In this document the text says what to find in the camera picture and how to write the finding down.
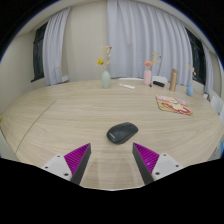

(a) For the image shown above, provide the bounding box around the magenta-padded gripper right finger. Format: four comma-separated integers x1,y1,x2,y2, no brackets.
132,142,183,185

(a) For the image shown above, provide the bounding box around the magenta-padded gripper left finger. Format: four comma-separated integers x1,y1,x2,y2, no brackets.
42,142,92,186

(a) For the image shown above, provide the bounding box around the black computer mouse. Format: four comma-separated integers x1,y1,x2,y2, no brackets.
106,121,139,145

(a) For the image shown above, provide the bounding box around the colourful printed mouse pad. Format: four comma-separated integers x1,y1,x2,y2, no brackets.
155,95,194,116

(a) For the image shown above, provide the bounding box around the white remote control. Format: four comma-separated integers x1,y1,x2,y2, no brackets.
118,82,136,90

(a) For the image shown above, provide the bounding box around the black oblong case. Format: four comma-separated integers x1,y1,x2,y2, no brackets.
152,80,166,88

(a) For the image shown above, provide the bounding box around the blue vase with dried flowers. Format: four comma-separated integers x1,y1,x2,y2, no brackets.
185,63,198,98

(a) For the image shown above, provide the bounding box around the tan insulated bottle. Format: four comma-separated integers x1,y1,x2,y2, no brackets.
168,68,179,93

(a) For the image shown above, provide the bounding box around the white chair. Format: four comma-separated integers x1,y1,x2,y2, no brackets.
209,89,224,114
118,77,144,82
218,106,224,126
151,75,169,84

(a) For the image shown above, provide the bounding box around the pink vase with dried flowers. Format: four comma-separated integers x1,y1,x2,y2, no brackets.
139,50,162,87

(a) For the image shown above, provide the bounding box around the green vase with dried flowers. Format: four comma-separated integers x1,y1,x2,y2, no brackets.
96,45,113,89

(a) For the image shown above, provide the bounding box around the narrow white curtain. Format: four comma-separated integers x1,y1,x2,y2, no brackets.
201,41,214,94
42,7,72,86

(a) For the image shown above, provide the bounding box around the dark framed window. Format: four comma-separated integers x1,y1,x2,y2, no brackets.
184,28,207,85
31,22,49,83

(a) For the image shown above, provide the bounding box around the wide white curtain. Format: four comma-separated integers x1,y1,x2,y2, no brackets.
106,0,194,87

